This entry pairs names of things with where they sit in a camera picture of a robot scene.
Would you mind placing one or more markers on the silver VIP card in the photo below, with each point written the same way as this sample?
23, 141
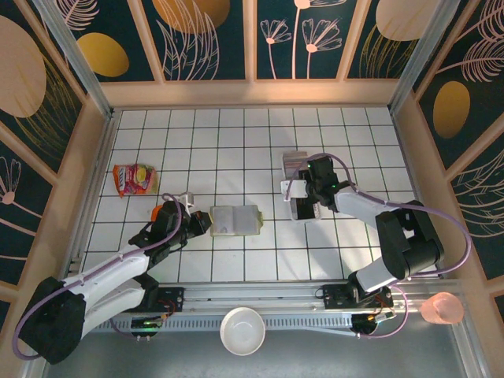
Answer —
222, 218

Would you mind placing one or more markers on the white card tray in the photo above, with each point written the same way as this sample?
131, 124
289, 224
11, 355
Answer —
292, 212

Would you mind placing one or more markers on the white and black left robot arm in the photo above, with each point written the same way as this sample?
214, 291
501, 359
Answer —
110, 271

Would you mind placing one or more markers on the black card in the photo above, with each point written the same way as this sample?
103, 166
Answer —
305, 210

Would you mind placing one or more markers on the orange ball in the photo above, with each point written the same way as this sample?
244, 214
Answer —
155, 211

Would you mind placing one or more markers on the orange snack packet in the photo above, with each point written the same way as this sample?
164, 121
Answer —
136, 179

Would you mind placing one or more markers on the black controller board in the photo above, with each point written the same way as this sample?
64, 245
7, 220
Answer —
145, 323
366, 323

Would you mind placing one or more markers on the white bowl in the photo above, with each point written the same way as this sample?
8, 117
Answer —
242, 330

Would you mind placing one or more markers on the pink plastic cup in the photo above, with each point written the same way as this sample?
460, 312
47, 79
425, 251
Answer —
443, 309

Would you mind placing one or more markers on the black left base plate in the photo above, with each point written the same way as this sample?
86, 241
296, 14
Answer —
173, 299

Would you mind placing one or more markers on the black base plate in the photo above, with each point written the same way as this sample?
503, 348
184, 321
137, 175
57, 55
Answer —
173, 299
334, 297

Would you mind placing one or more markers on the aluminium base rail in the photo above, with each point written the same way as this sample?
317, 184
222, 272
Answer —
252, 295

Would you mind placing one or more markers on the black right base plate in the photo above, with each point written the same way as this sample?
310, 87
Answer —
334, 297

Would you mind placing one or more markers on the aluminium corner post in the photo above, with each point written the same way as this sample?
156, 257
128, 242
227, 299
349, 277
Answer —
417, 59
78, 67

